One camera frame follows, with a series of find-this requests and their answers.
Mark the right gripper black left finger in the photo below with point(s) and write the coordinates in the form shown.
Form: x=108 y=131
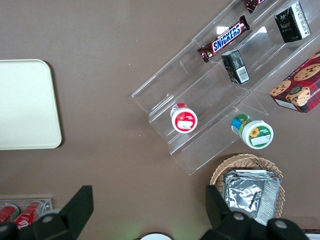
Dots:
x=75 y=210

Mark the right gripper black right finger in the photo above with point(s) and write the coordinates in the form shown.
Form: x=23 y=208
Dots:
x=225 y=225

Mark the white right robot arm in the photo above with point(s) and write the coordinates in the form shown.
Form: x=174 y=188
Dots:
x=156 y=236

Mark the aluminium foil tray stack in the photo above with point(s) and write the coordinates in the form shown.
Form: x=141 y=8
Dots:
x=245 y=195

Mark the light tan wicker basket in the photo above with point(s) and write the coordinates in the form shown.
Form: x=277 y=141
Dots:
x=240 y=160

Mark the white rectangular snack tray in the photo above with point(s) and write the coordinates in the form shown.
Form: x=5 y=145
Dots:
x=313 y=237

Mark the cream plastic serving tray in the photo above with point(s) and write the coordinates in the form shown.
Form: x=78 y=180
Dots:
x=27 y=105

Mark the clear acrylic bottle rack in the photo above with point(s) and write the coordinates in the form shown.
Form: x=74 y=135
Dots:
x=48 y=202

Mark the red Coca-Cola bottle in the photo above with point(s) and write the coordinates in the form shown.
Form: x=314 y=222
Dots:
x=27 y=215
x=8 y=212

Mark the clear acrylic stepped riser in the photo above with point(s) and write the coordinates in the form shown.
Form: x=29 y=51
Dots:
x=200 y=150
x=262 y=37

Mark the green lid yogurt cup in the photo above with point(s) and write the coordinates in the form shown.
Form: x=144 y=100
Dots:
x=257 y=135

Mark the red lid yogurt cup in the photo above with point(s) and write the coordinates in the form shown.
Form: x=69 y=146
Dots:
x=185 y=121

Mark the red tartan cookie box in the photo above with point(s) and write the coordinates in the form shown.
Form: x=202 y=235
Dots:
x=300 y=85

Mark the small black carton box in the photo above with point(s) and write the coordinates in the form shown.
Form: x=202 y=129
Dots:
x=236 y=66
x=292 y=21

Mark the Snickers chocolate bar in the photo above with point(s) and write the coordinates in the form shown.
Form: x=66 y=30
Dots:
x=252 y=5
x=225 y=40

